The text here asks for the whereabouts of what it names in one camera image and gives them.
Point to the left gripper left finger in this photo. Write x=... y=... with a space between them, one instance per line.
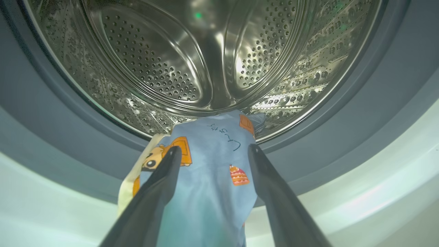
x=147 y=209

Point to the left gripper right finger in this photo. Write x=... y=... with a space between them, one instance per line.
x=284 y=212

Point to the blue garment with orange prints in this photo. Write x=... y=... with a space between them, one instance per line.
x=212 y=154

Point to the white front-load washing machine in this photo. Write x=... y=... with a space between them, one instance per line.
x=377 y=192

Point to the grey rubber door gasket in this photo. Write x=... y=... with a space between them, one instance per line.
x=51 y=137

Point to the steel washing machine drum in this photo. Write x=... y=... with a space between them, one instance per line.
x=154 y=51

